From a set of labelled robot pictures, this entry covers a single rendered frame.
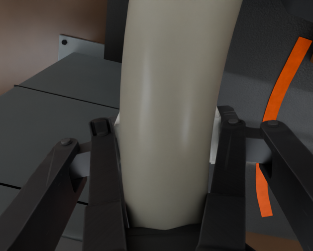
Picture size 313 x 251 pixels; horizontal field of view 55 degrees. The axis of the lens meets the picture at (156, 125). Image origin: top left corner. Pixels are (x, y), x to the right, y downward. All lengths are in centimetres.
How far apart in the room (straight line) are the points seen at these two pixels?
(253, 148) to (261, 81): 98
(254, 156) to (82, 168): 9
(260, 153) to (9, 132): 52
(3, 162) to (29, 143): 7
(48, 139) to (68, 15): 64
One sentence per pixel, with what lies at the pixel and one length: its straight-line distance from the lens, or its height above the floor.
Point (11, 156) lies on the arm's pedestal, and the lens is 55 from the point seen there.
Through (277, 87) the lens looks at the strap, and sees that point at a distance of 115.
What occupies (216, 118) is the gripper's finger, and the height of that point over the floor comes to 92.
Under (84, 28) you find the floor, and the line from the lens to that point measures 114.
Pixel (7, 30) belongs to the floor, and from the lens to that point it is 127.
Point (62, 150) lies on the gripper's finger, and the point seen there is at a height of 94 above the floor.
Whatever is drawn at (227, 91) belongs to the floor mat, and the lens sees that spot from 112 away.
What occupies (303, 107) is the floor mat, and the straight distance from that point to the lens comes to 120.
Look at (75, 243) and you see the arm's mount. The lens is 42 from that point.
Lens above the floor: 107
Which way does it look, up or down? 64 degrees down
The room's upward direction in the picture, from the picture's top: 166 degrees counter-clockwise
